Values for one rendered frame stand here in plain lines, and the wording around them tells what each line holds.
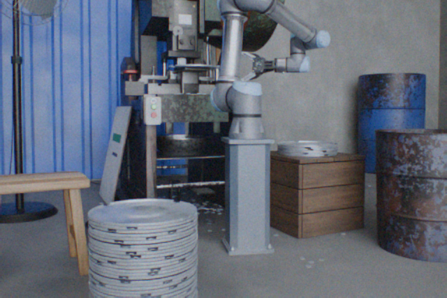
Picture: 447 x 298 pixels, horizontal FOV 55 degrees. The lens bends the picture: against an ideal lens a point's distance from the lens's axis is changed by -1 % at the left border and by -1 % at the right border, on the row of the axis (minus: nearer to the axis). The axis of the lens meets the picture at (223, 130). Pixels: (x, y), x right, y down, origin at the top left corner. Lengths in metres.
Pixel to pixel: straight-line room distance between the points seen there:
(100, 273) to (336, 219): 1.23
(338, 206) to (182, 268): 1.08
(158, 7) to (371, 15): 2.84
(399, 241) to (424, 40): 3.66
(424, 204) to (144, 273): 1.08
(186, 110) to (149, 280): 1.31
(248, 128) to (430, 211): 0.74
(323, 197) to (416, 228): 0.43
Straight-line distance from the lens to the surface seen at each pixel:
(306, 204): 1.96
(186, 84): 2.34
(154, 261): 1.12
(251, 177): 1.71
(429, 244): 1.82
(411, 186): 1.77
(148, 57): 2.66
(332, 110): 4.40
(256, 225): 1.75
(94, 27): 3.61
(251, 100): 1.71
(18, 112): 2.54
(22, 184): 1.53
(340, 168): 2.05
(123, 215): 1.18
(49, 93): 3.54
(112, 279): 1.14
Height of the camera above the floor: 0.57
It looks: 3 degrees down
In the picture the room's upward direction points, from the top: straight up
